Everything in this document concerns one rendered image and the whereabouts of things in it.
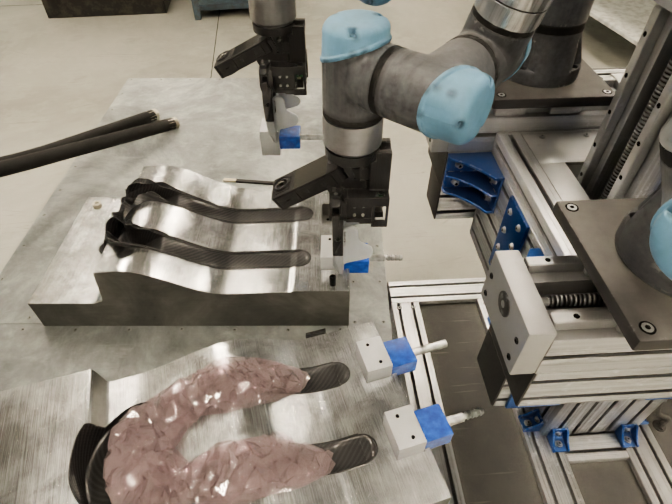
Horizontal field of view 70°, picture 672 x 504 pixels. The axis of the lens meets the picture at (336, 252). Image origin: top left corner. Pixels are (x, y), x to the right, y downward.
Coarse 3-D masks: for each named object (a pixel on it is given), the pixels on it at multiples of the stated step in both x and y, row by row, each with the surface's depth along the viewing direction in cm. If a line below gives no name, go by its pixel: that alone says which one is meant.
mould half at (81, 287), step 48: (192, 192) 84; (240, 192) 89; (96, 240) 84; (192, 240) 77; (240, 240) 80; (288, 240) 80; (48, 288) 76; (96, 288) 76; (144, 288) 71; (192, 288) 71; (240, 288) 73; (288, 288) 72; (336, 288) 72
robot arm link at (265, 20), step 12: (252, 0) 74; (264, 0) 73; (276, 0) 73; (288, 0) 74; (252, 12) 75; (264, 12) 74; (276, 12) 74; (288, 12) 75; (264, 24) 75; (276, 24) 75; (288, 24) 77
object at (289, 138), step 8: (264, 120) 93; (264, 128) 91; (288, 128) 94; (296, 128) 94; (264, 136) 91; (280, 136) 92; (288, 136) 92; (296, 136) 92; (304, 136) 93; (312, 136) 93; (320, 136) 93; (264, 144) 92; (272, 144) 92; (280, 144) 93; (288, 144) 93; (296, 144) 93; (264, 152) 94; (272, 152) 94; (280, 152) 94
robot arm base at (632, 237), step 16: (656, 192) 54; (640, 208) 55; (656, 208) 52; (624, 224) 57; (640, 224) 54; (624, 240) 55; (640, 240) 53; (624, 256) 55; (640, 256) 53; (640, 272) 53; (656, 272) 52; (656, 288) 53
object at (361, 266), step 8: (328, 240) 75; (328, 248) 74; (320, 256) 73; (328, 256) 73; (376, 256) 76; (384, 256) 76; (392, 256) 76; (400, 256) 76; (328, 264) 74; (344, 264) 74; (352, 264) 74; (360, 264) 74; (368, 264) 75; (352, 272) 76; (360, 272) 76
